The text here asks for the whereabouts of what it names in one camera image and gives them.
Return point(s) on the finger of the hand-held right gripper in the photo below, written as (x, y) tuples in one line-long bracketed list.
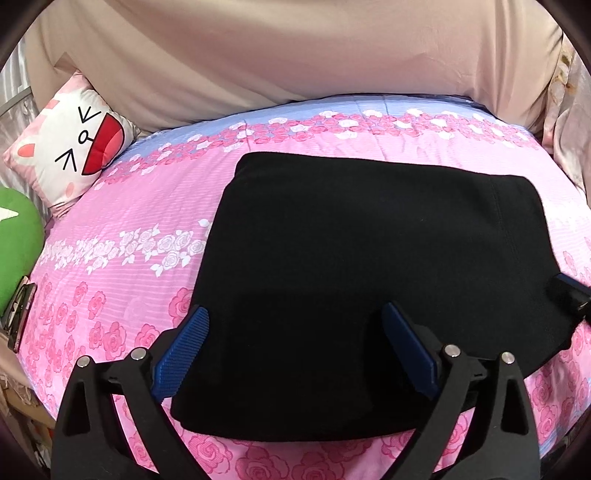
[(570, 288)]

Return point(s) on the dark phone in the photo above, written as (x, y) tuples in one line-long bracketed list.
[(21, 314)]

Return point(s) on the pink rose bedsheet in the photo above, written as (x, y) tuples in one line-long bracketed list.
[(138, 207)]

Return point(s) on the black pants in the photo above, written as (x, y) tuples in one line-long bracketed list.
[(360, 258)]

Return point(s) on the green plush toy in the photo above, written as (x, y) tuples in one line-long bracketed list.
[(16, 240)]

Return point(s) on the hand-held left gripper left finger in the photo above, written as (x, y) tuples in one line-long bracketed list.
[(182, 346)]

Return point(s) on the beige cloth backdrop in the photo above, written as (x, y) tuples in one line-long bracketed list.
[(277, 55)]

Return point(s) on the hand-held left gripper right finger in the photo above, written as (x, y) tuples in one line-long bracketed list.
[(408, 348)]

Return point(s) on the silver curtain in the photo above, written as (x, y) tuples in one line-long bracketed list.
[(16, 97)]

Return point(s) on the cat face pillow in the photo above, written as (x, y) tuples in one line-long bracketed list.
[(51, 143)]

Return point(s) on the pale floral cloth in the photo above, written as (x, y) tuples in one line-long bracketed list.
[(572, 129)]

